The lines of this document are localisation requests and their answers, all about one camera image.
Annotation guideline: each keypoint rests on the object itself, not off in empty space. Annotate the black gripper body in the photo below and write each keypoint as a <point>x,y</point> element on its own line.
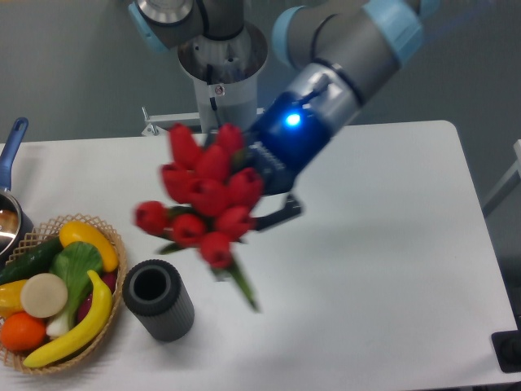
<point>283,141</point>

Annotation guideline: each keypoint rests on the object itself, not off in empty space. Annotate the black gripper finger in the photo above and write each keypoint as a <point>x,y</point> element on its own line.
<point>291,208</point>

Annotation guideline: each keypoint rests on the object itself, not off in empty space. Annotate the red tulip bouquet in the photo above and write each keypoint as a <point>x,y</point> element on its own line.
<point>214,195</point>

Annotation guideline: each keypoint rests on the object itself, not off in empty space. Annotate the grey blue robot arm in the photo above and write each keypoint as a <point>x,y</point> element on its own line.
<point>293,92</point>

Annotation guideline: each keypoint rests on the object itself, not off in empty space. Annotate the dark grey ribbed vase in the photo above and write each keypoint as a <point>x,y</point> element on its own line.
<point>154,292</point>

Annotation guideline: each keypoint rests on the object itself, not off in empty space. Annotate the purple red vegetable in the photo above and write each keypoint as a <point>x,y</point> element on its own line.
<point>110,280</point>

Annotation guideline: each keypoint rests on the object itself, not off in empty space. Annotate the green bok choy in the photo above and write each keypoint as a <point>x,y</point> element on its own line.
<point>72,266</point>

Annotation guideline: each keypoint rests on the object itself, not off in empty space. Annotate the yellow banana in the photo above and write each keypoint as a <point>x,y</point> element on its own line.
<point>82,334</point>

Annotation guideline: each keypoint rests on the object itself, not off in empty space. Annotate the woven wicker basket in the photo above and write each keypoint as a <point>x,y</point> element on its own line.
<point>41,234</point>

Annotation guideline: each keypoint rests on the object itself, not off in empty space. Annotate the black device at table edge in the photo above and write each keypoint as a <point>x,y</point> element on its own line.
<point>507,349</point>

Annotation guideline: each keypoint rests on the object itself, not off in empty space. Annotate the dark green cucumber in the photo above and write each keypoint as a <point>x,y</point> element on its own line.
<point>33,262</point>

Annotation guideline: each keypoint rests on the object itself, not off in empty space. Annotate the round beige disc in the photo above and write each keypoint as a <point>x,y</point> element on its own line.
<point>44,295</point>

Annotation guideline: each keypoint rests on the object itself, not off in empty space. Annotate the yellow pepper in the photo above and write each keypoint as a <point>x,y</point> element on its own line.
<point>10,297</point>

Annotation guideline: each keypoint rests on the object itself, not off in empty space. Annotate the orange fruit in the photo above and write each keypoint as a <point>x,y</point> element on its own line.
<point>22,332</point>

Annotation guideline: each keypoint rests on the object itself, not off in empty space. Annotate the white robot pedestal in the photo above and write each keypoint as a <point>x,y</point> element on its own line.
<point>224,75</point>

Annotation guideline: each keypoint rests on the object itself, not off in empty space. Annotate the white frame at right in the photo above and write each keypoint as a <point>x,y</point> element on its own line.
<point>504,186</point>

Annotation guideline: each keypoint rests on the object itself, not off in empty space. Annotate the blue handled saucepan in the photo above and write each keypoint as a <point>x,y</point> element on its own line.
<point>15,224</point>

